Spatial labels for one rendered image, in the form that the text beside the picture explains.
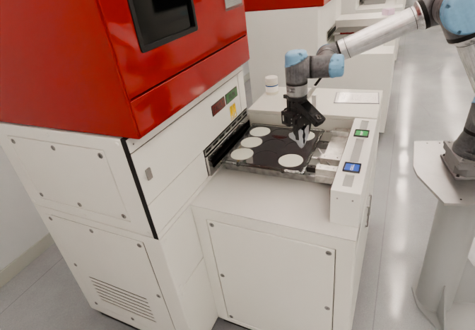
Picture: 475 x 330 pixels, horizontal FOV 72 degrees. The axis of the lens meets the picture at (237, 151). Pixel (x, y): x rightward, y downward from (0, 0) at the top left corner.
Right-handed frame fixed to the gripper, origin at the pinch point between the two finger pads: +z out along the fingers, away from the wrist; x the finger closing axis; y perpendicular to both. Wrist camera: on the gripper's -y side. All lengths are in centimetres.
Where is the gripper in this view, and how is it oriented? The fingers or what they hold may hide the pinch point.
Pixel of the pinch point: (302, 145)
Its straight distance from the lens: 127.1
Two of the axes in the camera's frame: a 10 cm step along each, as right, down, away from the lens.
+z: 1.3, 8.6, 5.0
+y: -6.5, -3.1, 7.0
